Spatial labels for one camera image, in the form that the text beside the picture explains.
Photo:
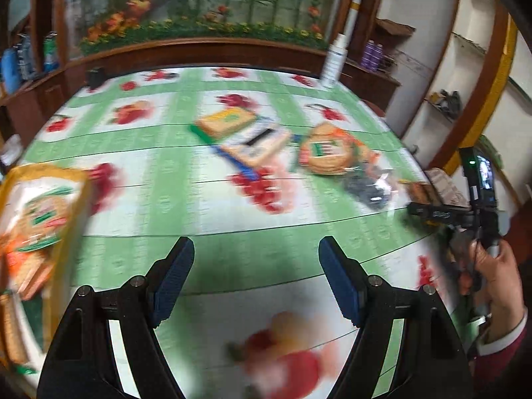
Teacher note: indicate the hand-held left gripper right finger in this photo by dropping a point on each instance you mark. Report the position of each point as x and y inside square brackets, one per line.
[341, 286]

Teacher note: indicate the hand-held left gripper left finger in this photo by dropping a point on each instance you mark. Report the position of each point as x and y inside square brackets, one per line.
[172, 282]

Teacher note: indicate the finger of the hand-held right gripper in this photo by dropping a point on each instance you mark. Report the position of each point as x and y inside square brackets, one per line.
[436, 214]

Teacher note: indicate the clear packet of dark snacks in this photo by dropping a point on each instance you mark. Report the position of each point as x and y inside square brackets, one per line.
[370, 183]

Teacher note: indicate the gold-edged white cardboard box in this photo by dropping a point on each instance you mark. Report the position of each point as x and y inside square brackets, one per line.
[66, 257]

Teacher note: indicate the round cracker packet green label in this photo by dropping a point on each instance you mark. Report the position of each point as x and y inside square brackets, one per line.
[326, 151]
[43, 214]

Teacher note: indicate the dark green foil packet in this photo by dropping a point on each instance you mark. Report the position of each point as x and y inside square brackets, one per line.
[35, 324]

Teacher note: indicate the large orange cracker packet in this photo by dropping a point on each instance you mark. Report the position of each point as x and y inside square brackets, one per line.
[20, 266]

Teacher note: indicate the blue-edged cracker packet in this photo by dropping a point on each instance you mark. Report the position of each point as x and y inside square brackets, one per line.
[255, 145]

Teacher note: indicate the green-edged square cracker packet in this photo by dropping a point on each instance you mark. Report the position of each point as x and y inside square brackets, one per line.
[226, 121]
[12, 328]

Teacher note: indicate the person's right forearm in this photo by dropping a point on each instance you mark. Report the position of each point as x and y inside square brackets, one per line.
[507, 357]

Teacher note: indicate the person's right hand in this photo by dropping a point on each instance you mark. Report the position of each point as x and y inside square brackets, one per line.
[503, 282]

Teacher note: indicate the striped floral cushion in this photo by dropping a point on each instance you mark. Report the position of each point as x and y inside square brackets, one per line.
[447, 187]

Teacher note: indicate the fruit print green tablecloth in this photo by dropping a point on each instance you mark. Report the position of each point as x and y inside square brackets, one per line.
[174, 199]

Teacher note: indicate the dark items on shelf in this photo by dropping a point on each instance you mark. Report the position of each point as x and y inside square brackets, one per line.
[447, 103]

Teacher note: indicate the purple bottle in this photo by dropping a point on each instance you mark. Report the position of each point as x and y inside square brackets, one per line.
[377, 56]
[367, 55]

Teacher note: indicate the white spray bottle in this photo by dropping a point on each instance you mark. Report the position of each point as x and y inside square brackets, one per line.
[334, 62]

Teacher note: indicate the small black box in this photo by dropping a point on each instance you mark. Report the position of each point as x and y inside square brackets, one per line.
[95, 78]

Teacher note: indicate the wooden sideboard cabinet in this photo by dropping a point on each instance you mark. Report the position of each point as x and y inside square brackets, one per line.
[187, 54]

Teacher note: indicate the blue green plastic bag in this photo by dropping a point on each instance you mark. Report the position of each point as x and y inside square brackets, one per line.
[50, 52]

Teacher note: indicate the blue thermos flask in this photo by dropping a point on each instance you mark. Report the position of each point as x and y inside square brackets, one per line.
[10, 70]

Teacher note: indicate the grey water bottle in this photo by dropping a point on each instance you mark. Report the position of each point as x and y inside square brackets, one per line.
[27, 57]

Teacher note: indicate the glass flower display case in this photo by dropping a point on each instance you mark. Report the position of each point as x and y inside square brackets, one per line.
[208, 0]

